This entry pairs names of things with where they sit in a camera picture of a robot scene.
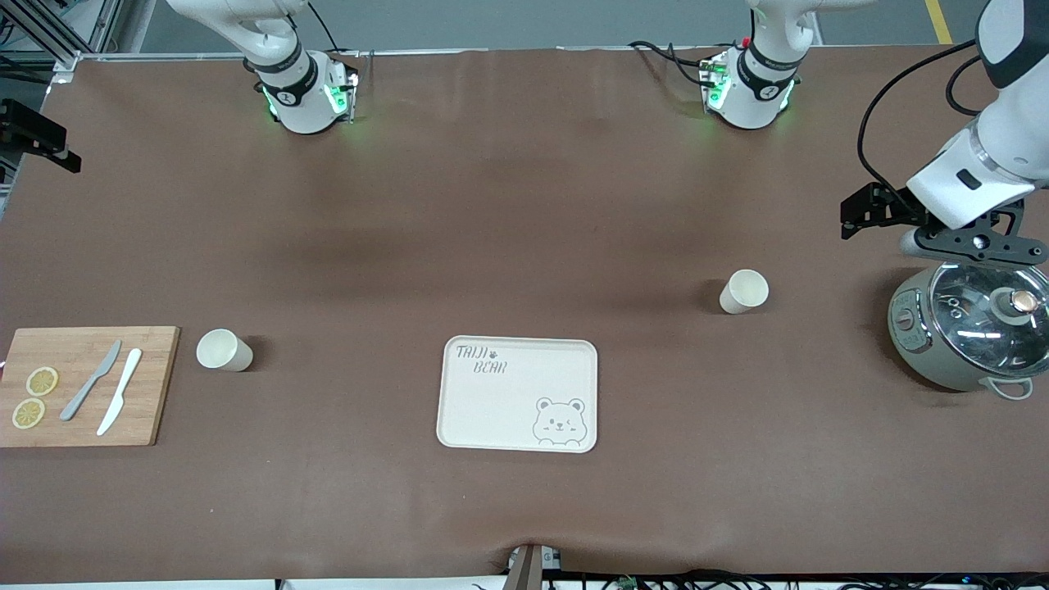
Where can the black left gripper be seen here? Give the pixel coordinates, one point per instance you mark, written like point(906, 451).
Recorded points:
point(892, 205)

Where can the white IKEA cup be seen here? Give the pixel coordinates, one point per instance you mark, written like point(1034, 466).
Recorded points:
point(744, 291)
point(220, 350)

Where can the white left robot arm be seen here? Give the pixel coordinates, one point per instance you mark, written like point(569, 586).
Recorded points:
point(1012, 131)

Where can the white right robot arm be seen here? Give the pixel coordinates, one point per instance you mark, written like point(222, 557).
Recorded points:
point(299, 98)

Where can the green electric cooking pot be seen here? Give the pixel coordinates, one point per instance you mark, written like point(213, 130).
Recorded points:
point(918, 344)

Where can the glass pot lid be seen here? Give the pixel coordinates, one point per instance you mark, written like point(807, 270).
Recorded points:
point(983, 319)

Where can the wooden cutting board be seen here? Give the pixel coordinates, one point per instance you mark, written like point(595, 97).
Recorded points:
point(78, 348)

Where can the lemon slice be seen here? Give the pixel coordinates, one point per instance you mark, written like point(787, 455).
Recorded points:
point(29, 413)
point(42, 381)

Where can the grey plastic knife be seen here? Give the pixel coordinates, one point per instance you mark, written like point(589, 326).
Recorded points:
point(88, 385)

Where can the white plastic knife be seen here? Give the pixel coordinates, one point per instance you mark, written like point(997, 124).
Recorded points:
point(121, 392)

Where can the brown table cover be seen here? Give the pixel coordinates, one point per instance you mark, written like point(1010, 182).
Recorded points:
point(524, 205)

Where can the cream tray with bear print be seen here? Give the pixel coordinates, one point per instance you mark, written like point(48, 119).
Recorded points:
point(508, 410)

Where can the aluminium frame profile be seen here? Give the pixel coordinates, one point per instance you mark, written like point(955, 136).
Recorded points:
point(90, 33)

